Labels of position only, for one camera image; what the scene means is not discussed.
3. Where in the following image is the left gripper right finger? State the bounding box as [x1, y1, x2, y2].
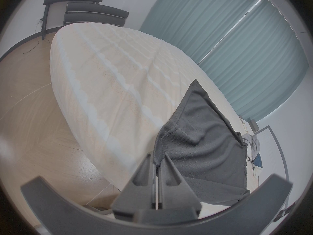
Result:
[157, 153, 202, 215]

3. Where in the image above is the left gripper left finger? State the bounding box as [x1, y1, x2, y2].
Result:
[111, 153, 157, 216]

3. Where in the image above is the black T-shirt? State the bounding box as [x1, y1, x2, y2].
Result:
[154, 79, 251, 204]

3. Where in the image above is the pile of clothes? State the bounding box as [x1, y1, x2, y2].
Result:
[241, 132, 264, 178]

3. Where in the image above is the bed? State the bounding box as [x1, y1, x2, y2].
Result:
[50, 21, 291, 205]

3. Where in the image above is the white printed pillow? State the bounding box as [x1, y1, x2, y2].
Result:
[239, 117, 252, 135]

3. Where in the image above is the grey bedside table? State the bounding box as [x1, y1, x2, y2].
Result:
[248, 118, 260, 132]

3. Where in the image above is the blue-green curtain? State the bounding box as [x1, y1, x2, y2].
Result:
[198, 0, 309, 122]
[139, 0, 264, 65]

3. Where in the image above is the black chest of drawers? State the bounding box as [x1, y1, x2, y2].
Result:
[63, 2, 129, 27]

